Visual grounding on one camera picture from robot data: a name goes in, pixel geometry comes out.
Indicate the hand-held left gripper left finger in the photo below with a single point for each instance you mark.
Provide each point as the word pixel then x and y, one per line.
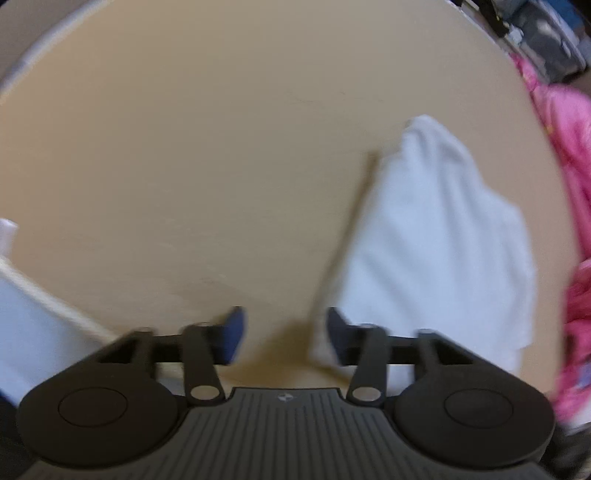
pixel 234 332

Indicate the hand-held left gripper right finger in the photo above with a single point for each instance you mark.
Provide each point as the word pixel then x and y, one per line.
pixel 337 334

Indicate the white long-sleeved shirt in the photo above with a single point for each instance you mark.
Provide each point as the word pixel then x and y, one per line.
pixel 438 240

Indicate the beige mattress pad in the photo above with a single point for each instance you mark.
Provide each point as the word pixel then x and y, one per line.
pixel 184 161

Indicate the pink floral quilt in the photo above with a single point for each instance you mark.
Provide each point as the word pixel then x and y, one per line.
pixel 572 138

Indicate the clear plastic storage bin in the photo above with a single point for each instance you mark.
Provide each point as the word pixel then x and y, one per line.
pixel 549 41

